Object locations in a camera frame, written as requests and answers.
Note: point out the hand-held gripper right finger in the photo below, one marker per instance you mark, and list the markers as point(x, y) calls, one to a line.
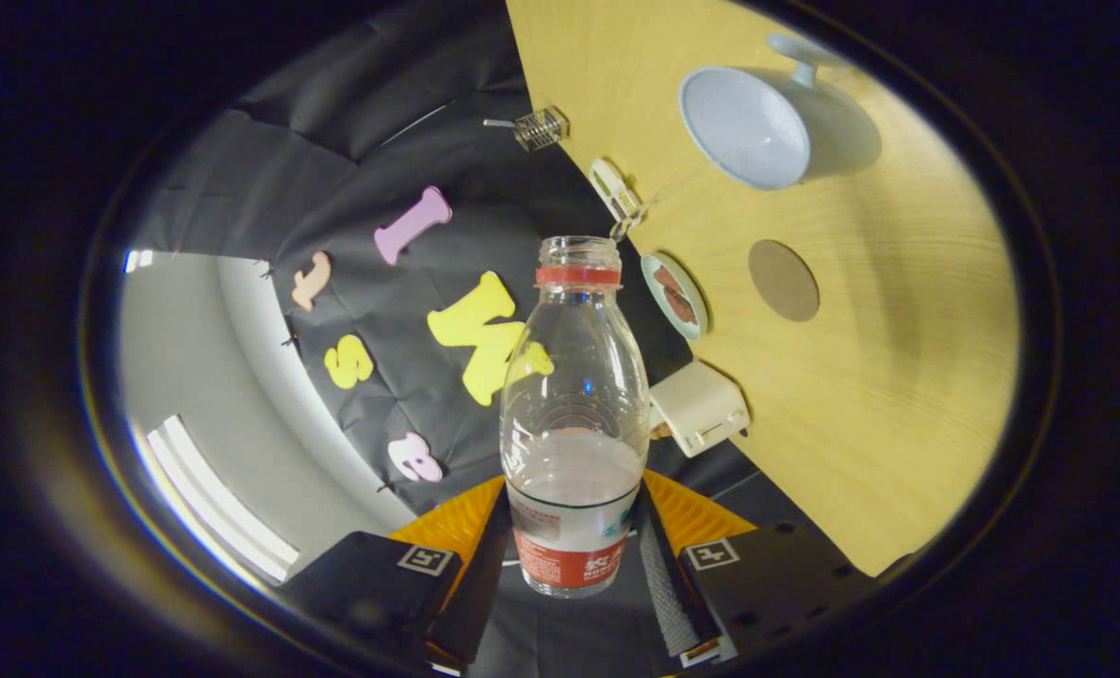
point(673, 593)

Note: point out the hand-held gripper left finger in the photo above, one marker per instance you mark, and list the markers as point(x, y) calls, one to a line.
point(470, 603)

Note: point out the clear plastic bottle red label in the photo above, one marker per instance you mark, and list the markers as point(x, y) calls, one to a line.
point(574, 537)

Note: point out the round brown coaster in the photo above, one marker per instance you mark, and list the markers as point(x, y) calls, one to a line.
point(784, 281)

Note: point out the pale grey cup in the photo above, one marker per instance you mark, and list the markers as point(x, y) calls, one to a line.
point(748, 127)

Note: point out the white toaster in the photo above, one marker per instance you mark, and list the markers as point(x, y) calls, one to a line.
point(701, 407)

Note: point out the wooden table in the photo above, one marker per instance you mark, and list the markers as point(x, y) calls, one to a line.
point(852, 424)

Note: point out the pale green plate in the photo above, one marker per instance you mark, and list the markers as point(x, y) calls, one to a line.
point(696, 325)

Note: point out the long ceiling light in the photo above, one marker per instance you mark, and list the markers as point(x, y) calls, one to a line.
point(220, 499)

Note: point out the brown food piece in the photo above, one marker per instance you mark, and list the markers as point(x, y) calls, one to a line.
point(669, 280)
point(680, 306)

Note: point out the oval divided snack dish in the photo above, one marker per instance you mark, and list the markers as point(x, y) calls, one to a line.
point(614, 190)

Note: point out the small ceiling light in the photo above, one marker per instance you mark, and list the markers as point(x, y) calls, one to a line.
point(137, 261)

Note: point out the metal spoon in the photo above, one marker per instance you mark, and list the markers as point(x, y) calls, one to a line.
point(498, 122)

